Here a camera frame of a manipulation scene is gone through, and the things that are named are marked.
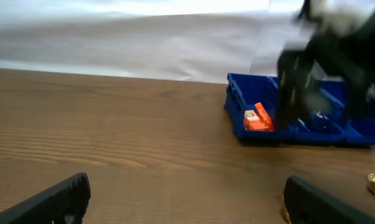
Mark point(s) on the blue tray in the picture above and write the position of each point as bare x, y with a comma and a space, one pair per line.
252, 90

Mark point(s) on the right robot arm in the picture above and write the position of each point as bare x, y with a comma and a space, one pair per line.
345, 56

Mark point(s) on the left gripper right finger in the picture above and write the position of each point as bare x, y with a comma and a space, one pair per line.
314, 205

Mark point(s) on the blue candy pack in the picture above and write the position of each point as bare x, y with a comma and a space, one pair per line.
319, 123
301, 125

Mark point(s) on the orange candy box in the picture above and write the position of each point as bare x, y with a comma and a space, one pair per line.
264, 113
252, 121

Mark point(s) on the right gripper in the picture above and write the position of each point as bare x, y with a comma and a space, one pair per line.
296, 57

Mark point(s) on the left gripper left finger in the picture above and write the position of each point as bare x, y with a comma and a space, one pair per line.
59, 199

